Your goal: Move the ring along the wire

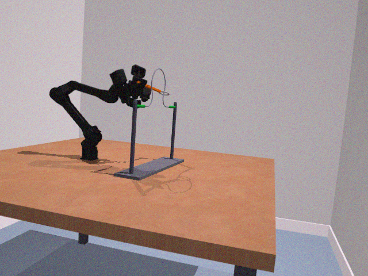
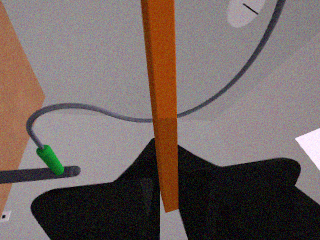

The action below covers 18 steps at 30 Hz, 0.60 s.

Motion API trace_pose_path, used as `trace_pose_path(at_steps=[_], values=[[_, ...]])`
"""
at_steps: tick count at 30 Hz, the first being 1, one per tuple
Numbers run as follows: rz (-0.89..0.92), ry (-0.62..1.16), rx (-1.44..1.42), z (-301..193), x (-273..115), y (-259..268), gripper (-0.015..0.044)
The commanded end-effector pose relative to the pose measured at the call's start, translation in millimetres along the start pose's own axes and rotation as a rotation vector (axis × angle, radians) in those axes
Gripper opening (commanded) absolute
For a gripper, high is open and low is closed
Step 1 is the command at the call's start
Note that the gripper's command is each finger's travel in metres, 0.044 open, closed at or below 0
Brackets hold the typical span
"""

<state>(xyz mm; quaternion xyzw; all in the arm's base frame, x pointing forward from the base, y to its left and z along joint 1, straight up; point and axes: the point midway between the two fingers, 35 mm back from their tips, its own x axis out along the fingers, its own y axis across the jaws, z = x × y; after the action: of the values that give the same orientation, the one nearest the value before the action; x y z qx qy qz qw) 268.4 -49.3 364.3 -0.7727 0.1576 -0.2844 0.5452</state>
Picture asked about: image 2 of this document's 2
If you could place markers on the orange handle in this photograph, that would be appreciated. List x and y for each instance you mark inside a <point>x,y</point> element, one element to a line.
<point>160,46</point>

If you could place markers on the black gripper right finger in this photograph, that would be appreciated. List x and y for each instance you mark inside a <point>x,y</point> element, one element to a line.
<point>201,185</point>

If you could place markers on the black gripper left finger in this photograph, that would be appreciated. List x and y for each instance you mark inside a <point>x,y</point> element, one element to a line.
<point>133,198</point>

